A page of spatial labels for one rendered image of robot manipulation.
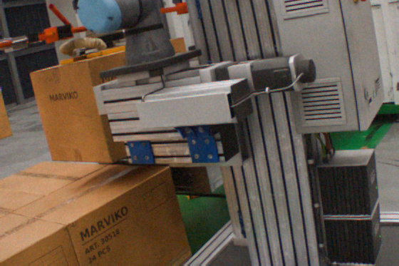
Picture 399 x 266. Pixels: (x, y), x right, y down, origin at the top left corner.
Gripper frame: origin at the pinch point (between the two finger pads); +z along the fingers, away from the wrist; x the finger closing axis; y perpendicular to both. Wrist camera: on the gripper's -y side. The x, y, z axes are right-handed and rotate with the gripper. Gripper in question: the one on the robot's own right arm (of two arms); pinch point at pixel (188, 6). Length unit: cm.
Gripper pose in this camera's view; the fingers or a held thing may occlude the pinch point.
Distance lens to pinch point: 211.7
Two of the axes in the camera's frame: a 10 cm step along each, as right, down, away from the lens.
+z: 2.2, 9.6, 2.0
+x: 8.0, -0.6, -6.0
